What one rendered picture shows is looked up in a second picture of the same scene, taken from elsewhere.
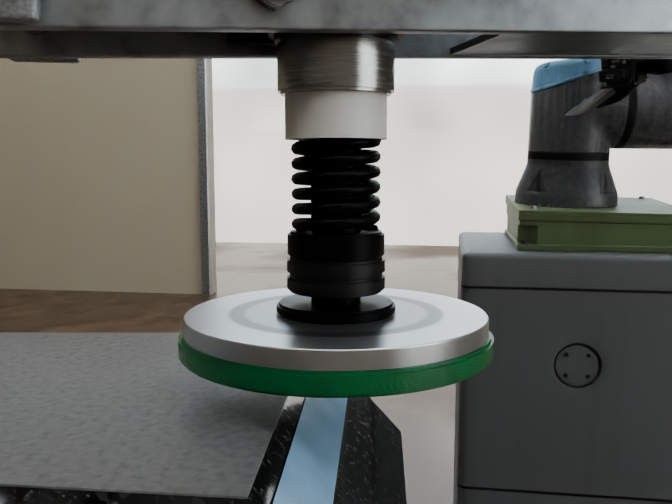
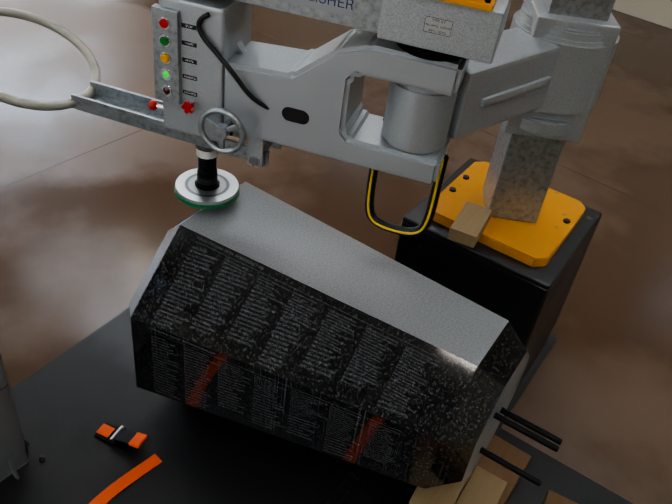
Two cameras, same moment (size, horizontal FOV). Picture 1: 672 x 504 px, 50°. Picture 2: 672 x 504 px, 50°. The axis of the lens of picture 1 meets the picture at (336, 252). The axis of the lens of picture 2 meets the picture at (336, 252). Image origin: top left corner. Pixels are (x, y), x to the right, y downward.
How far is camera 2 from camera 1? 281 cm
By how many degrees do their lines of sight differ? 129
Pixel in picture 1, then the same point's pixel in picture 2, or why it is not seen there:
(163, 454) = (249, 193)
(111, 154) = not seen: outside the picture
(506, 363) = not seen: outside the picture
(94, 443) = (257, 199)
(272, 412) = not seen: hidden behind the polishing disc
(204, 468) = (246, 188)
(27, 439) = (266, 204)
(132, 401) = (244, 209)
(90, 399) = (251, 213)
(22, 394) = (262, 220)
